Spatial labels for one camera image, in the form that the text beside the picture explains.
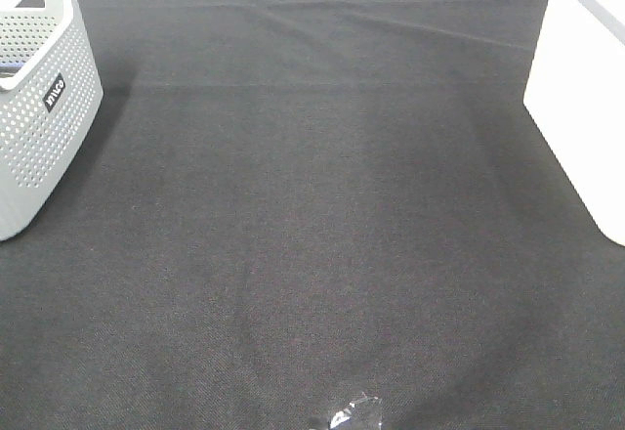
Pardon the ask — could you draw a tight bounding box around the black fabric table mat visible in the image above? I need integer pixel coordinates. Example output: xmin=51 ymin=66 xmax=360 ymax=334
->
xmin=1 ymin=0 xmax=624 ymax=429

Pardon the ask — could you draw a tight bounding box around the white plastic storage box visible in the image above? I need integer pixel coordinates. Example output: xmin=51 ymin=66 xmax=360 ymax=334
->
xmin=523 ymin=0 xmax=624 ymax=244

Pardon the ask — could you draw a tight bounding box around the grey perforated plastic basket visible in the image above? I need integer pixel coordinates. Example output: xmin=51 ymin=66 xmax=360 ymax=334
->
xmin=1 ymin=0 xmax=104 ymax=240

